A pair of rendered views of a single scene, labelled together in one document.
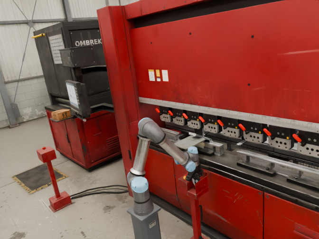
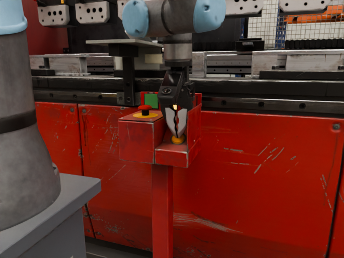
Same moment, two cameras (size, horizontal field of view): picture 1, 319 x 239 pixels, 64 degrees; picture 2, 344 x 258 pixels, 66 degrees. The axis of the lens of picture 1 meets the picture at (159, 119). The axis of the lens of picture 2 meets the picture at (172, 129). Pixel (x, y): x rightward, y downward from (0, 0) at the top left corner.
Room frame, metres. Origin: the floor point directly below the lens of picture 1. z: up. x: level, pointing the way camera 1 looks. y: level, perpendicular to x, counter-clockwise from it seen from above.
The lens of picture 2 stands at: (1.25, 0.16, 0.92)
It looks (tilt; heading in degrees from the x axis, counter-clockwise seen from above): 13 degrees down; 328
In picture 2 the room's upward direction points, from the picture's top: straight up
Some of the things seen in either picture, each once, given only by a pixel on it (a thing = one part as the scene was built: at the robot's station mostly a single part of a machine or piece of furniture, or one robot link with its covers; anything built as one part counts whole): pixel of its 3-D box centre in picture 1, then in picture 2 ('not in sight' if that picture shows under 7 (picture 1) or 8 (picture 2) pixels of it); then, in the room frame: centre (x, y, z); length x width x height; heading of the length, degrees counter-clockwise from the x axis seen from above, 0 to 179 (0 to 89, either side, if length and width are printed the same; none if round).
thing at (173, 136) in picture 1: (162, 133); (42, 65); (2.70, -0.01, 0.92); 0.50 x 0.06 x 0.10; 39
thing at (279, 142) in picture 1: (281, 135); not in sight; (1.67, -0.84, 1.18); 0.15 x 0.09 x 0.17; 39
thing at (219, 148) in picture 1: (204, 145); (158, 65); (2.23, -0.39, 0.92); 0.39 x 0.06 x 0.10; 39
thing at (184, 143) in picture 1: (189, 142); (129, 44); (2.18, -0.24, 1.00); 0.26 x 0.18 x 0.01; 129
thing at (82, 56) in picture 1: (82, 85); not in sight; (2.94, 0.82, 1.53); 0.51 x 0.25 x 0.85; 31
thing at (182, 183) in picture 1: (192, 181); (162, 125); (1.90, -0.21, 0.75); 0.20 x 0.16 x 0.18; 40
